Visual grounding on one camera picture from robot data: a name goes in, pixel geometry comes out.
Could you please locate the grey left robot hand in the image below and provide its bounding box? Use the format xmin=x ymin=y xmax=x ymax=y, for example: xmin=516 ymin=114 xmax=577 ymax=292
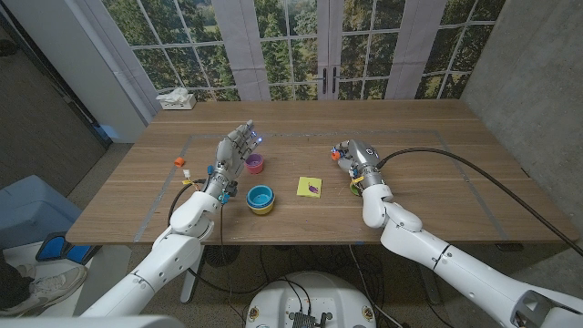
xmin=203 ymin=119 xmax=264 ymax=205

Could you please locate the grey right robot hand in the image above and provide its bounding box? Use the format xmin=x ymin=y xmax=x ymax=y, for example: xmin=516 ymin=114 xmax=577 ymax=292
xmin=331 ymin=138 xmax=387 ymax=190

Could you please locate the yellow sticky note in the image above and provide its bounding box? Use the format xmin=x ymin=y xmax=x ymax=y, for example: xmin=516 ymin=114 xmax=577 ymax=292
xmin=296 ymin=176 xmax=323 ymax=200

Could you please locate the teal plastic bowl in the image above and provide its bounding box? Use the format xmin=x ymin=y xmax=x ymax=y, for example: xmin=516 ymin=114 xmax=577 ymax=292
xmin=247 ymin=184 xmax=275 ymax=207

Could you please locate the blue plastic bowl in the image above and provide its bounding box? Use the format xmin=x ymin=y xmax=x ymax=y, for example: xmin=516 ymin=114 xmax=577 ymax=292
xmin=246 ymin=184 xmax=276 ymax=210

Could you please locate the yellow plastic bowl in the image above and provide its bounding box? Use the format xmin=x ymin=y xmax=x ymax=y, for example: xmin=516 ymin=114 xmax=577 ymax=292
xmin=248 ymin=200 xmax=275 ymax=216

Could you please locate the white tissue box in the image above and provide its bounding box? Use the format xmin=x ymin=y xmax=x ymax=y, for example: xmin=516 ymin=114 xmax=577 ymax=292
xmin=156 ymin=87 xmax=198 ymax=111

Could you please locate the black round floor fan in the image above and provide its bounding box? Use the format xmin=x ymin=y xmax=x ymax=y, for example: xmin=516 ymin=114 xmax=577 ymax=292
xmin=203 ymin=244 xmax=241 ymax=269

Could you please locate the printed window backdrop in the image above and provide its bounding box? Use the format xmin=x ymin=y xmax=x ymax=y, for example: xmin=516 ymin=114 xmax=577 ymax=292
xmin=102 ymin=0 xmax=506 ymax=102

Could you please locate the white table leg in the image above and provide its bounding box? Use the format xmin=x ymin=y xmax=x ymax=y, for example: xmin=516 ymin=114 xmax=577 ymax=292
xmin=179 ymin=244 xmax=207 ymax=305

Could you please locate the white robot torso base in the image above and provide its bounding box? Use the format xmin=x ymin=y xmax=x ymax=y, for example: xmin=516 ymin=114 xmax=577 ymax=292
xmin=245 ymin=272 xmax=377 ymax=328

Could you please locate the grey table leg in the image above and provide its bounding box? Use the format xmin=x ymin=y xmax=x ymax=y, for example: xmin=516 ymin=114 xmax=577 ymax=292
xmin=412 ymin=263 xmax=443 ymax=305

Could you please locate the blue and black pedal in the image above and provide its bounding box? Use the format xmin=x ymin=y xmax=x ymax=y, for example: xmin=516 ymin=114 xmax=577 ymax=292
xmin=35 ymin=231 xmax=104 ymax=266

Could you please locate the blue grey storage box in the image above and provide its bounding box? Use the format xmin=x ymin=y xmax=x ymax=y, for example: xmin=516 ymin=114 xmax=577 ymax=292
xmin=0 ymin=175 xmax=83 ymax=251

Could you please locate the white robot chest edge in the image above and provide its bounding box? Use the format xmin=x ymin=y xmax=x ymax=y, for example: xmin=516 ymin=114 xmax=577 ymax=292
xmin=0 ymin=314 xmax=186 ymax=328

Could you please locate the white sneaker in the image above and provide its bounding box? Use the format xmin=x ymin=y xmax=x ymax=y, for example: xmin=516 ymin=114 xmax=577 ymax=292
xmin=0 ymin=262 xmax=88 ymax=318

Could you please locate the dark trouser leg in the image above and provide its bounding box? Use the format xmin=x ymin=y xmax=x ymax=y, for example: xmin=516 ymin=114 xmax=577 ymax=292
xmin=0 ymin=250 xmax=33 ymax=311

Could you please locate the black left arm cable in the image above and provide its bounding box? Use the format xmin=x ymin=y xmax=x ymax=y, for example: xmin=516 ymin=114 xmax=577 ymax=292
xmin=167 ymin=179 xmax=270 ymax=296

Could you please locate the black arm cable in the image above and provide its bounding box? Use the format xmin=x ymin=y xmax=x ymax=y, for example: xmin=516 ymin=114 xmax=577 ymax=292
xmin=167 ymin=179 xmax=270 ymax=296
xmin=375 ymin=147 xmax=583 ymax=257

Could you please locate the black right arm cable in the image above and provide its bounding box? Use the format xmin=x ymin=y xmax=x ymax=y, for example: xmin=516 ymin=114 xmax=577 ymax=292
xmin=375 ymin=147 xmax=583 ymax=257

